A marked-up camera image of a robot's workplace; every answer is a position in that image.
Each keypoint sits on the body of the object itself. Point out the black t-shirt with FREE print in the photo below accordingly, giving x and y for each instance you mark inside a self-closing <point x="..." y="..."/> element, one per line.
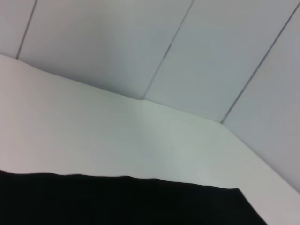
<point x="117" y="201"/>

